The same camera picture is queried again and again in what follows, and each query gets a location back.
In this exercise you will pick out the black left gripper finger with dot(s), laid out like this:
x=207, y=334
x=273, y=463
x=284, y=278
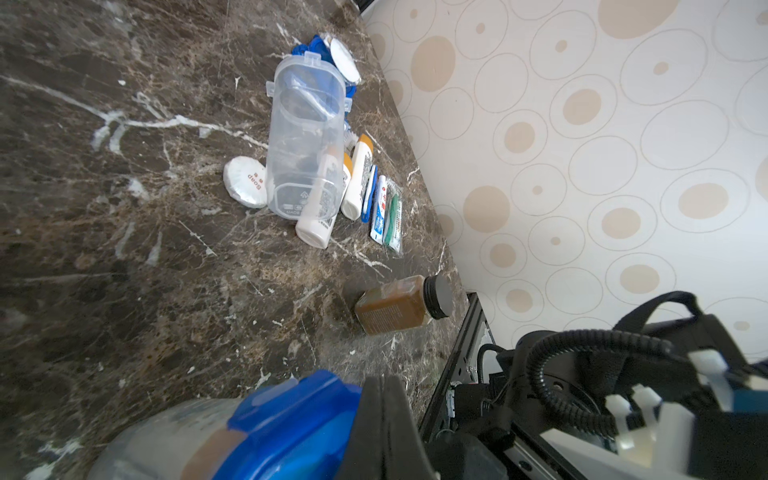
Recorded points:
x=384, y=442

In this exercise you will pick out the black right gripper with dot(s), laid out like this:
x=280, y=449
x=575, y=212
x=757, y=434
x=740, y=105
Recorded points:
x=504, y=442

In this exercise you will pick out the packaged toothbrush kit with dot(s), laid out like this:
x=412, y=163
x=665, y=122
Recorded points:
x=387, y=215

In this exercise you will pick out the blue white small packet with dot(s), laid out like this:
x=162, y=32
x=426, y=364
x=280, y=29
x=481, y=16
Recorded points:
x=368, y=197

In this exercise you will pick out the white tube orange cap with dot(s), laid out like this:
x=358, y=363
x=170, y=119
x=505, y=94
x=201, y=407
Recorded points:
x=351, y=206

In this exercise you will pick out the white bottle orange cap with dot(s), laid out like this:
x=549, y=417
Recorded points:
x=316, y=222

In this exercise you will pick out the round white soap packet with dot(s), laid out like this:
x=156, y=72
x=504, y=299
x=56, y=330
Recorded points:
x=244, y=179

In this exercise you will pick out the round white soap disc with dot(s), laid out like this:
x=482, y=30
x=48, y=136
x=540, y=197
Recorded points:
x=344, y=61

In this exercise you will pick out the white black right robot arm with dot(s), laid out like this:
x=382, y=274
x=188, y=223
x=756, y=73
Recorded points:
x=664, y=394

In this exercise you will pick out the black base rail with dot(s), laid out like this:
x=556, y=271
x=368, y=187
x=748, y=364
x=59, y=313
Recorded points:
x=459, y=369

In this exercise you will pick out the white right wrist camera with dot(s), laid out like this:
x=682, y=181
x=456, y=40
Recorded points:
x=726, y=442

